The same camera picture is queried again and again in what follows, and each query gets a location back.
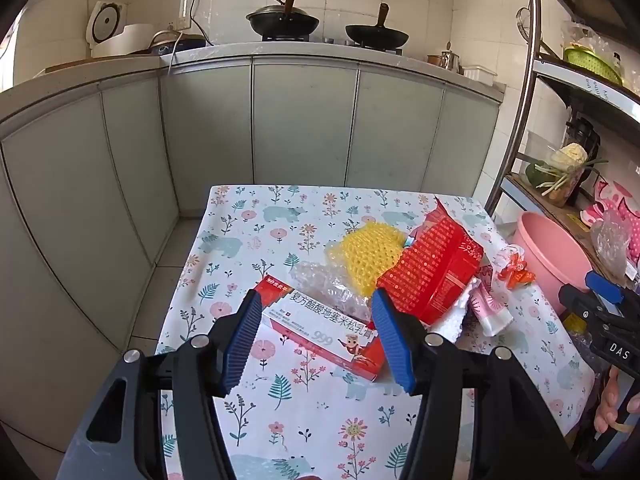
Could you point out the metal strainer ladle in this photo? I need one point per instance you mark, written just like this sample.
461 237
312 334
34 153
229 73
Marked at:
524 22

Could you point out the grey kitchen cabinet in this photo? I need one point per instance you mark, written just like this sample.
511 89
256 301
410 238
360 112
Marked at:
300 120

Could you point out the pink white tube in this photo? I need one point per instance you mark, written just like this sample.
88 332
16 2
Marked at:
492 310

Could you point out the white red medicine box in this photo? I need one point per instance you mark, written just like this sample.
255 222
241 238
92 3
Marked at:
315 332

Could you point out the white rectangular container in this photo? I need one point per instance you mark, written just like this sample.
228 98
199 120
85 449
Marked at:
480 74

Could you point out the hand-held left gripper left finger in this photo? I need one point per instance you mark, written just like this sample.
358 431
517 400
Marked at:
242 342

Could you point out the orange white wrapper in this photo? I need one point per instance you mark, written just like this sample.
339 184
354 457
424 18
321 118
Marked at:
515 267

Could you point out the black wok with lid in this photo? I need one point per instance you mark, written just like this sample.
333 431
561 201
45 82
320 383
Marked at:
282 20

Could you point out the pink plastic basin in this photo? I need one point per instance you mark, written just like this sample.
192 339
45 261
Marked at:
550 260

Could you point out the clear bubble wrap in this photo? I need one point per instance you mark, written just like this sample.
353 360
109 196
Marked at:
330 285

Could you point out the metal shelf rack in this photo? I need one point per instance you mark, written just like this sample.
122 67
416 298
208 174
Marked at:
520 110

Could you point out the white tissue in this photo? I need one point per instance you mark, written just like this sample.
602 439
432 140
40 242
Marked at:
452 317

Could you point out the person's right hand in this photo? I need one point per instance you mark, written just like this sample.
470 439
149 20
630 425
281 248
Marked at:
607 400

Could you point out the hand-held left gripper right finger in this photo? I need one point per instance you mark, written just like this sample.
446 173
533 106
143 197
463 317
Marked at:
395 345

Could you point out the green pepper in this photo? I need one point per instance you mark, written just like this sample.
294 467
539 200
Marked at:
532 172

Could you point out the red paper package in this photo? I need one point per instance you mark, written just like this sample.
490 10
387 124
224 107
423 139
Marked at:
435 265

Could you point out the black blender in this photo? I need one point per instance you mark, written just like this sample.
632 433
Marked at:
585 132

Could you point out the clear plastic bag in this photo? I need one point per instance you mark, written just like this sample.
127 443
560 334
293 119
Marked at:
610 242

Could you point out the clear vegetable container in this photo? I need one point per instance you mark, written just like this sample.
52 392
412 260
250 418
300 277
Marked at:
562 180

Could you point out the pink dotted cloth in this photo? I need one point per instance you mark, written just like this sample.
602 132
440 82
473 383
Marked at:
612 202

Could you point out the green plastic basket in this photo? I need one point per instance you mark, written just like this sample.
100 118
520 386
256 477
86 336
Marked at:
592 62

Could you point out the floral bear tablecloth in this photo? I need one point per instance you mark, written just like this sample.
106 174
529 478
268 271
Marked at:
320 210

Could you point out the metal kettle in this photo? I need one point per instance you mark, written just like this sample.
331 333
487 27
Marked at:
450 60

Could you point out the yellow foam fruit net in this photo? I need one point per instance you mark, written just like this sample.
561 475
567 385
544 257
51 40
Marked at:
367 255

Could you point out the white rice cooker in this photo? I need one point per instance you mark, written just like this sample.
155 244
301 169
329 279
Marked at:
107 27

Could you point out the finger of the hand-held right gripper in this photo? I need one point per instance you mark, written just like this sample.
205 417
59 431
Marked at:
582 302
605 286

